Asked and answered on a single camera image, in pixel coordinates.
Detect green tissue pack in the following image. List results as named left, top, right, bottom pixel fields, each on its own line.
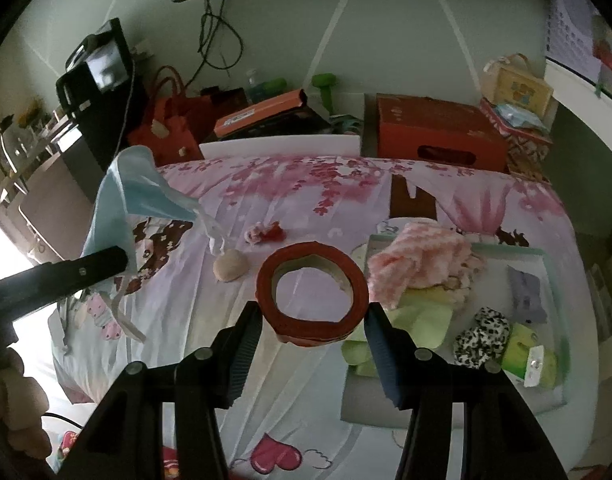
left=501, top=323, right=538, bottom=379
left=523, top=346, right=558, bottom=389

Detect leopard print cloth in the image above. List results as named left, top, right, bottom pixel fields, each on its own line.
left=452, top=307, right=511, bottom=368

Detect lavender cloth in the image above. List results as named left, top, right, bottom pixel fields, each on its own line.
left=507, top=266, right=548, bottom=326

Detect light green cloth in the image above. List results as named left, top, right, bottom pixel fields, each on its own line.
left=342, top=294, right=454, bottom=377

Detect yellow sponge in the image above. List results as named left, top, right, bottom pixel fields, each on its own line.
left=406, top=286, right=470, bottom=306

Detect blue face mask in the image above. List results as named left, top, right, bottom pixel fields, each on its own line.
left=82, top=146, right=227, bottom=342

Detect pink fluffy towel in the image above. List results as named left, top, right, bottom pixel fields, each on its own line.
left=367, top=220, right=484, bottom=310

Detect beige round sponge puff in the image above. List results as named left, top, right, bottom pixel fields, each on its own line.
left=213, top=249, right=250, bottom=283

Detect small pink red scrunchie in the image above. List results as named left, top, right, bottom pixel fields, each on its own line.
left=244, top=221, right=286, bottom=245

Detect red tape roll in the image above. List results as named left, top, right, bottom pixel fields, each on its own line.
left=255, top=242, right=369, bottom=348

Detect person hand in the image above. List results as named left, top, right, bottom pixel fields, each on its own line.
left=0, top=348, right=54, bottom=479

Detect black monitor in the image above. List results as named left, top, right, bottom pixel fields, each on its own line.
left=56, top=18, right=136, bottom=169

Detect red handbag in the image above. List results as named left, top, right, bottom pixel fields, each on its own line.
left=128, top=65, right=216, bottom=167

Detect cartoon print bedsheet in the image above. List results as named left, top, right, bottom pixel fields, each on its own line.
left=48, top=154, right=600, bottom=480

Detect red patterned box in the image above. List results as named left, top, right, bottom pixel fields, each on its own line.
left=480, top=98, right=552, bottom=183

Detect red cardboard box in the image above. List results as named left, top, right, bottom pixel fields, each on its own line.
left=376, top=94, right=508, bottom=172

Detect sanitizer bottle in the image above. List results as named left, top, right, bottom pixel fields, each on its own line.
left=246, top=68, right=264, bottom=104

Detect white desk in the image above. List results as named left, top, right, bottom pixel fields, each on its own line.
left=544, top=58, right=612, bottom=152

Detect orange flat box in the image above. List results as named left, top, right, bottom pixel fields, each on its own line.
left=214, top=89, right=307, bottom=139

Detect beige gift bag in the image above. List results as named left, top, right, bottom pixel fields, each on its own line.
left=481, top=53, right=553, bottom=119

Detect green dumbbell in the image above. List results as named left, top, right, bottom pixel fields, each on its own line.
left=312, top=73, right=336, bottom=115

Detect lavender perforated basket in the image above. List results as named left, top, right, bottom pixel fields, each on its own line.
left=546, top=0, right=601, bottom=84

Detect black hanging cables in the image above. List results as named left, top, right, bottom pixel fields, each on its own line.
left=185, top=0, right=246, bottom=91

